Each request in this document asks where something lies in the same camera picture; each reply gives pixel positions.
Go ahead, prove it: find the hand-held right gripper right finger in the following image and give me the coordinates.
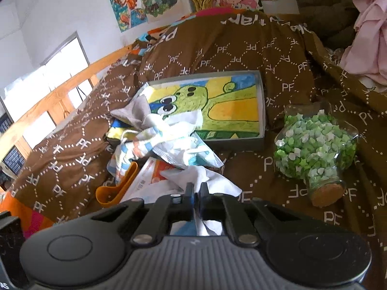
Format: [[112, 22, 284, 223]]
[[200, 183, 300, 246]]

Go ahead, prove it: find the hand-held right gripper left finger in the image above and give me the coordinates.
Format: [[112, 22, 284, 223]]
[[90, 183, 194, 246]]

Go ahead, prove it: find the grey cardboard box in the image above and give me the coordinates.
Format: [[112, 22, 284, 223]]
[[137, 70, 267, 153]]

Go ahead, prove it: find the orange bedsheet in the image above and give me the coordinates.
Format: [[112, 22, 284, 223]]
[[0, 187, 55, 240]]

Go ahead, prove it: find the white orange packet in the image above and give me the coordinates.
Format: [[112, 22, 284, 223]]
[[121, 156, 189, 206]]

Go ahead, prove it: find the white blue printed cloth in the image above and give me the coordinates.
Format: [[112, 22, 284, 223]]
[[107, 109, 225, 185]]

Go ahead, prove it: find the orange plastic object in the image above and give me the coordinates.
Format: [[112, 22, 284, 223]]
[[96, 161, 140, 208]]

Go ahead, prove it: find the dark mesh object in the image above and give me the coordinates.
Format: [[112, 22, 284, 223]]
[[0, 146, 26, 183]]

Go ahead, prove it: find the green cartoon painting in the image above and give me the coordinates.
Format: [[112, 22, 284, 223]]
[[145, 74, 261, 141]]

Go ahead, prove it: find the grey cloth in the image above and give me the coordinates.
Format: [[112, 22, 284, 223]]
[[110, 96, 153, 129]]

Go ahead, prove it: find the glass jar of paper stars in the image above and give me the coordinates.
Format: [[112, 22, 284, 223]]
[[274, 103, 360, 208]]

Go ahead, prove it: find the brown printed blanket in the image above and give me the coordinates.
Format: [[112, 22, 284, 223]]
[[9, 11, 387, 248]]

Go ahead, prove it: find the orange blue printed cloth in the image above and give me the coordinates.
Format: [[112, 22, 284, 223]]
[[132, 26, 183, 56]]

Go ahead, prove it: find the window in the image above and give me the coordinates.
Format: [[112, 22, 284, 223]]
[[0, 31, 102, 185]]

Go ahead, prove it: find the magenta pillow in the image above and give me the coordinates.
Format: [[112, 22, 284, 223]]
[[195, 6, 241, 16]]

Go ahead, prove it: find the olive green jacket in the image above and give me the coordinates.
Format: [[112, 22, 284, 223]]
[[290, 0, 365, 50]]

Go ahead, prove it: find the pink garment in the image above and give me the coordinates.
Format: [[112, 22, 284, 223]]
[[339, 0, 387, 86]]

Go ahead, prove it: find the wooden bed rail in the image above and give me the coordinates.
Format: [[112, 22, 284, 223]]
[[0, 44, 136, 194]]

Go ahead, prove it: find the orange-haired figure wall poster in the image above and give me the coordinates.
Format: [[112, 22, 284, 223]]
[[109, 0, 149, 33]]

